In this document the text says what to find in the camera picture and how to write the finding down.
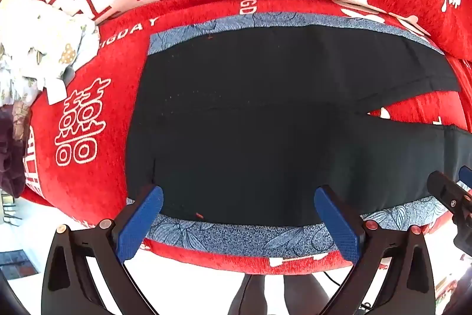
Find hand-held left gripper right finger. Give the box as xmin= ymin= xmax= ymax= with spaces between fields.
xmin=313 ymin=185 xmax=436 ymax=315

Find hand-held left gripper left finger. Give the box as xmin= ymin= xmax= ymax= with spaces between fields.
xmin=41 ymin=185 xmax=164 ymax=315

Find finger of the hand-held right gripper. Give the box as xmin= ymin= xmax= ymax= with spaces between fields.
xmin=459 ymin=165 xmax=472 ymax=191
xmin=427 ymin=170 xmax=472 ymax=224

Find black pants with blue trim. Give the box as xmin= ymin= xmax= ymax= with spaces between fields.
xmin=125 ymin=12 xmax=472 ymax=258

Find red printed blanket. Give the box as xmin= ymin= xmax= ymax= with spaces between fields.
xmin=20 ymin=0 xmax=472 ymax=275

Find person's leg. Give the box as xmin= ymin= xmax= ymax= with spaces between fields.
xmin=228 ymin=274 xmax=267 ymax=315
xmin=283 ymin=274 xmax=330 ymax=315

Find dark flat object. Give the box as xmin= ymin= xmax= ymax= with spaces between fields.
xmin=0 ymin=252 xmax=39 ymax=280

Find dark purple cloth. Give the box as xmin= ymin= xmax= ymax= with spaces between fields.
xmin=0 ymin=103 xmax=32 ymax=198

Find white floral cloth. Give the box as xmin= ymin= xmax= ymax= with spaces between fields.
xmin=0 ymin=0 xmax=101 ymax=116

